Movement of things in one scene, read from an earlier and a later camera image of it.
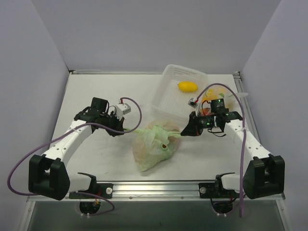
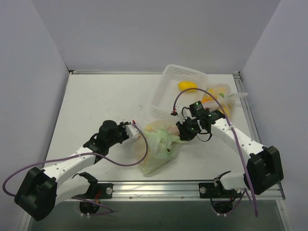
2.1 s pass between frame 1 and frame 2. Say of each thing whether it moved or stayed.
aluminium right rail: stayed
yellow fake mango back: stayed
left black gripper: moved
